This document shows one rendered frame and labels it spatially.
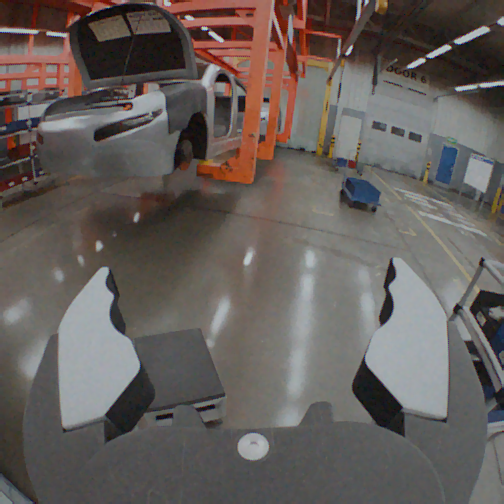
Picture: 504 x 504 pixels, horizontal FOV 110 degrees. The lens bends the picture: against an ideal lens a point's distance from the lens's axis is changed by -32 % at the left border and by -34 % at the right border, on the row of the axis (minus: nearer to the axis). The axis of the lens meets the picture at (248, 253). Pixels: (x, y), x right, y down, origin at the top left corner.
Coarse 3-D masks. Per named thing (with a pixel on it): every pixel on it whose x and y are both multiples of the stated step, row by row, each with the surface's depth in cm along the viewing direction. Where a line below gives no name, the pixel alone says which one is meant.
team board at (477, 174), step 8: (472, 160) 593; (480, 160) 548; (488, 160) 507; (472, 168) 595; (480, 168) 551; (488, 168) 509; (464, 176) 644; (472, 176) 596; (480, 176) 552; (488, 176) 511; (472, 184) 597; (480, 184) 553; (488, 184) 513; (480, 208) 551
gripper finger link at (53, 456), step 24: (48, 360) 6; (48, 384) 5; (48, 408) 5; (24, 432) 4; (48, 432) 4; (72, 432) 4; (96, 432) 4; (24, 456) 3; (48, 456) 4; (72, 456) 4; (48, 480) 3; (72, 480) 3
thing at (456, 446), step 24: (456, 336) 6; (456, 360) 6; (456, 384) 5; (480, 384) 5; (456, 408) 4; (480, 408) 4; (408, 432) 4; (432, 432) 4; (456, 432) 4; (480, 432) 3; (432, 456) 3; (456, 456) 3; (480, 456) 3; (456, 480) 3
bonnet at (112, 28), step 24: (72, 24) 151; (96, 24) 162; (120, 24) 167; (144, 24) 171; (168, 24) 172; (72, 48) 188; (96, 48) 197; (120, 48) 200; (144, 48) 201; (168, 48) 200; (192, 48) 197; (96, 72) 228; (120, 72) 229; (144, 72) 228; (168, 72) 225; (192, 72) 220
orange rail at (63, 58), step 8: (72, 16) 398; (32, 24) 403; (32, 40) 441; (64, 48) 445; (0, 56) 273; (8, 56) 294; (16, 56) 314; (24, 56) 336; (32, 56) 357; (40, 56) 380; (48, 56) 403; (56, 56) 426; (64, 56) 451; (0, 64) 287; (8, 64) 310; (16, 64) 334; (24, 64) 357; (32, 64) 380; (48, 64) 427; (56, 64) 450; (48, 72) 569; (56, 72) 602; (0, 80) 408
